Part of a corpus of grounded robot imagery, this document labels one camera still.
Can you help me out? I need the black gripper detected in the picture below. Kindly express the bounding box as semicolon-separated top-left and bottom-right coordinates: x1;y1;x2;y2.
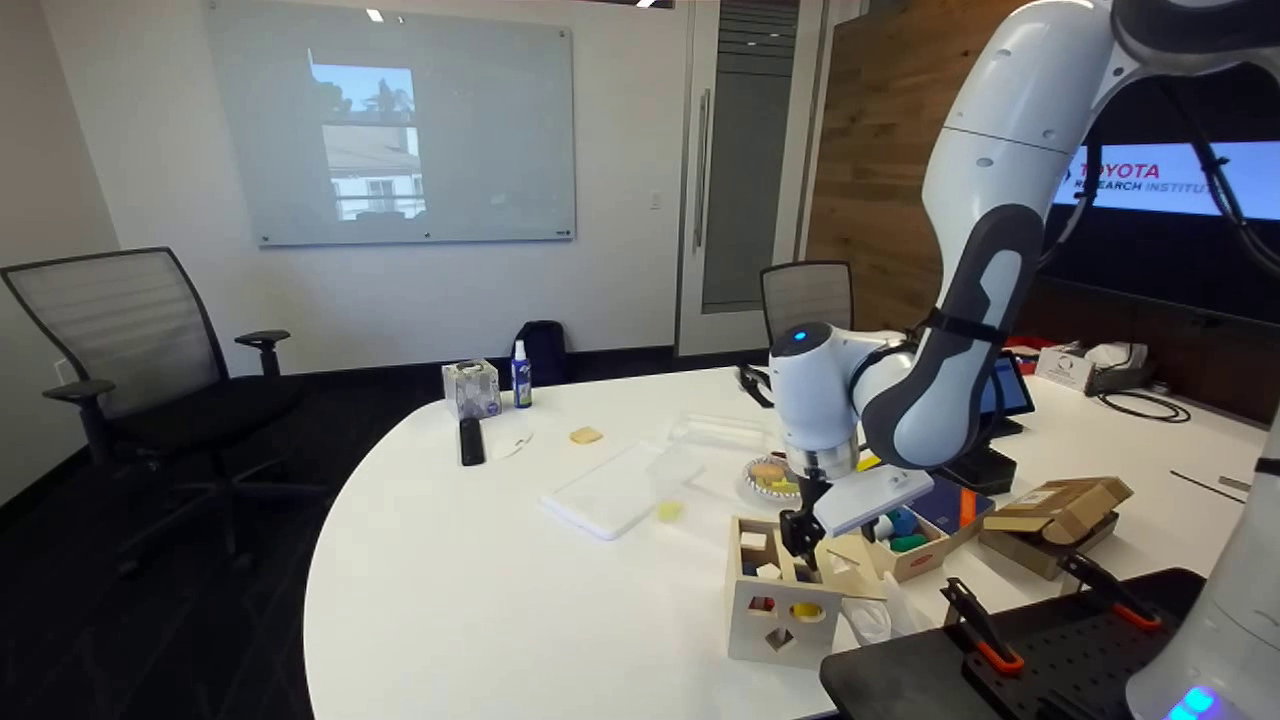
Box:
774;450;840;577

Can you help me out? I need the wooden shape sorter lid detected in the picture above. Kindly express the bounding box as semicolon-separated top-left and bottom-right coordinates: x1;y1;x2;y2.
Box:
812;528;893;599

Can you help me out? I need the open brown cardboard box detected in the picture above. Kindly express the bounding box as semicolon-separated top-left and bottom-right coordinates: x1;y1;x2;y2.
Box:
981;471;1135;581

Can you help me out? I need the clear bowl with food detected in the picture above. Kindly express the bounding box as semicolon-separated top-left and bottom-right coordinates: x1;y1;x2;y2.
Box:
737;450;809;512

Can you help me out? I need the wooden shape sorter box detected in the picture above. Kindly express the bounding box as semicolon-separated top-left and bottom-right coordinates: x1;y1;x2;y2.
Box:
723;512;847;674

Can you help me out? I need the crumpled clear plastic bag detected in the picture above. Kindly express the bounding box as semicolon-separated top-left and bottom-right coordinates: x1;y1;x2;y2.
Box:
840;581;940;650

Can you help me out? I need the cardboard box of coloured blocks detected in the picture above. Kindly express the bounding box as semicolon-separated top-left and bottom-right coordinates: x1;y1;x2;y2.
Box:
850;501;985;588

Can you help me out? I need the black mounting board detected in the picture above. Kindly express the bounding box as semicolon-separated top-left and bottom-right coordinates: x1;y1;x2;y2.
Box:
817;566;1212;720

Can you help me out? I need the black orange clamp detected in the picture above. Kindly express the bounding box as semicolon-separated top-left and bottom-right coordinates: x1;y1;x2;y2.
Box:
1054;552;1168;635
934;572;1032;682

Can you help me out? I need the flat black box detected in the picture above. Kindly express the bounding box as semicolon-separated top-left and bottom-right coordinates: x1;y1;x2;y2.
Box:
931;442;1018;501

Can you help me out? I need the white paper napkin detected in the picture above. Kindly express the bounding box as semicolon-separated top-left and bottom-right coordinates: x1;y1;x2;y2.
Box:
541;446;670;544

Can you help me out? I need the grey mesh office chair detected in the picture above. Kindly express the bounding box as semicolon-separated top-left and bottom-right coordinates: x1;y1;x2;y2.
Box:
757;255;858;360

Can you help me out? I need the black backpack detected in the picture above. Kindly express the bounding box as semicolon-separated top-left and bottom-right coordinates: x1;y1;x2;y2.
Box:
513;318;570;394

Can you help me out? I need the blue spray bottle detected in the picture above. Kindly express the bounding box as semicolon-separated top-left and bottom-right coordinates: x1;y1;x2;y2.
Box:
509;338;534;414

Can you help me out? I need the black remote control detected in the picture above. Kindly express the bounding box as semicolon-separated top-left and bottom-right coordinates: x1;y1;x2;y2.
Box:
456;414;486;471

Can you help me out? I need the clear plastic container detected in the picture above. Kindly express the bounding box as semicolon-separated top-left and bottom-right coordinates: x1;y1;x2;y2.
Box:
438;358;505;424

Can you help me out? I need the white door with glass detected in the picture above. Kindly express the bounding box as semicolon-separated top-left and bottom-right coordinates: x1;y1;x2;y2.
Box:
670;0;840;365

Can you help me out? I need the thin dark pen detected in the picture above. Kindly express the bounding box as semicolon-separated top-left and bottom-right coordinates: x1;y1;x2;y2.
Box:
1168;464;1265;508

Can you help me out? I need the glass whiteboard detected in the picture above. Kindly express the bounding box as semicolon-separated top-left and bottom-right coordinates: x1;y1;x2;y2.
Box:
209;0;581;255

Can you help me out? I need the black mesh office chair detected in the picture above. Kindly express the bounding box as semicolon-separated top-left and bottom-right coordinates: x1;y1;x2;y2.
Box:
0;245;328;581

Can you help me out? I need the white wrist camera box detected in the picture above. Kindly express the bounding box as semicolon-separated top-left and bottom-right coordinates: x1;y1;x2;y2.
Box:
809;464;940;542

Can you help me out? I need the black coiled cable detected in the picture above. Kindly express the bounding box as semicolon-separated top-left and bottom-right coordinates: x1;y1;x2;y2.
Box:
1097;383;1195;427

